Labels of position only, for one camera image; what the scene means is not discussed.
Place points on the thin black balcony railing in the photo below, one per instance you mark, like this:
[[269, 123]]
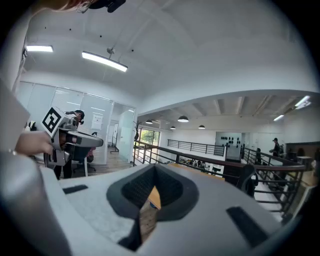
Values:
[[191, 146]]

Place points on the long ceiling light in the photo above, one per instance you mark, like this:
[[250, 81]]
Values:
[[105, 61], [39, 48], [303, 102], [278, 117]]

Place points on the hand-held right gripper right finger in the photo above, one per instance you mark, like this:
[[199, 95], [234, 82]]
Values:
[[205, 225]]

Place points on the black head-mounted camera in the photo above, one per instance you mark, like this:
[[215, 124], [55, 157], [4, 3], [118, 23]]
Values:
[[115, 5]]

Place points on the round ceiling sensor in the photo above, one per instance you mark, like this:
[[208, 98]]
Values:
[[110, 50]]

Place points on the black mesh office chair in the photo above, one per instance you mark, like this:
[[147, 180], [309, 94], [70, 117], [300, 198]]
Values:
[[246, 180]]

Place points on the person's left hand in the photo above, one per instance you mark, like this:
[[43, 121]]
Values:
[[35, 143]]

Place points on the black coat rack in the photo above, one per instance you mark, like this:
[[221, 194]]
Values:
[[136, 136]]

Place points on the dark office chair white legs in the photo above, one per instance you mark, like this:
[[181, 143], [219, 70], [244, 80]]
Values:
[[82, 153]]

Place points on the large window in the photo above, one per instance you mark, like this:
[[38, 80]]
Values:
[[150, 137]]

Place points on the dark metal railing wooden handrail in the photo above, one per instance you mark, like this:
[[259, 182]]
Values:
[[275, 166]]

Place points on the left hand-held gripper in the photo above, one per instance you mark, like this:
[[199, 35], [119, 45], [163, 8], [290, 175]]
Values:
[[53, 120]]

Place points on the wall panel with black items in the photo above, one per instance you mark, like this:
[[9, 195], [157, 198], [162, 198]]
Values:
[[228, 147]]

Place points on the person in white shirt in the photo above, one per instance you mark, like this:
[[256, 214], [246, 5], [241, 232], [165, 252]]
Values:
[[10, 112]]

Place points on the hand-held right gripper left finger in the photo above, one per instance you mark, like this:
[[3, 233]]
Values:
[[95, 207]]

